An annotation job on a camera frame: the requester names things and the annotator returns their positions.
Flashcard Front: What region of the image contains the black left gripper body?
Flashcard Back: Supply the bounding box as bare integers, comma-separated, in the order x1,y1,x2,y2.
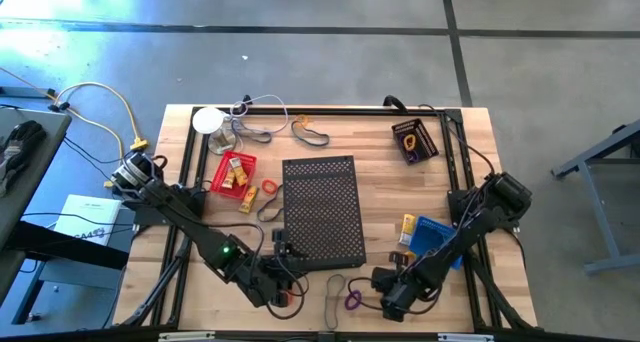
260,228,302,309

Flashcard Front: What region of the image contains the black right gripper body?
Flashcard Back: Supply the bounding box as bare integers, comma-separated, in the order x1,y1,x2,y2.
378,273,427,325

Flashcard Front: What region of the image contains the blue plastic basket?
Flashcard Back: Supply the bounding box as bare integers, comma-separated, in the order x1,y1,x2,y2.
408,215,465,272

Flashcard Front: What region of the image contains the black perforated metal shelf riser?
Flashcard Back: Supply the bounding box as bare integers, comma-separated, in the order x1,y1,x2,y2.
281,154,368,273

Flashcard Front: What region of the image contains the red plastic basket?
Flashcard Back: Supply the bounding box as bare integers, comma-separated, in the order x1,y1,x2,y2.
209,150,259,201

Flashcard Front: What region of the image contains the black plastic basket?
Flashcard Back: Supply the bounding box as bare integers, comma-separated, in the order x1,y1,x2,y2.
390,117,440,166

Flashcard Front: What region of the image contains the white mushroom table lamp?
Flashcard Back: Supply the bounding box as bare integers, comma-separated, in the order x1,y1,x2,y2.
191,106,241,157

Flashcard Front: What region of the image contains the blue-grey metal stand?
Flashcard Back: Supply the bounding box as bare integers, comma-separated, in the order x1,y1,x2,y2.
551,117,640,277

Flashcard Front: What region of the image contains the white booklet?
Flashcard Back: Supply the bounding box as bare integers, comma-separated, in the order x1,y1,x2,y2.
52,193,123,247

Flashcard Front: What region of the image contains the dark grey side table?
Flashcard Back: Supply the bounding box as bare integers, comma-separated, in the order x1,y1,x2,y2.
0,105,130,328

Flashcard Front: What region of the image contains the black grey work glove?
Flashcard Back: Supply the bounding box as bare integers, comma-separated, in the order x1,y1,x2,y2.
0,120,48,197

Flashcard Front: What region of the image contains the silver metal bracket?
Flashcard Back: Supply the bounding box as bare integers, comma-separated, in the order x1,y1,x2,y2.
157,331,216,342
437,332,496,342

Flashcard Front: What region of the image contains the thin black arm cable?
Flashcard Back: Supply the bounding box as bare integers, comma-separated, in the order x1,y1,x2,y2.
418,103,499,183

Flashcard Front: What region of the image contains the black aluminium table frame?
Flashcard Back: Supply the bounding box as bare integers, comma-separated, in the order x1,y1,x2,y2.
113,104,540,333

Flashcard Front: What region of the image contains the thick black cable loop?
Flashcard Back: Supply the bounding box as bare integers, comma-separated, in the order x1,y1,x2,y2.
382,95,410,115

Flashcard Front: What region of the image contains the thin white lamp cable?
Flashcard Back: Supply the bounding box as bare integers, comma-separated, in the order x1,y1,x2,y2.
227,94,290,136

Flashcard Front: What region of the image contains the thick yellow floor cable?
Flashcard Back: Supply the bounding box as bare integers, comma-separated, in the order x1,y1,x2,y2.
52,80,150,153

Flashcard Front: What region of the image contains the thin yellow cable with plug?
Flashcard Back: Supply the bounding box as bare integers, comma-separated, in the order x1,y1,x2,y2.
0,65,126,190

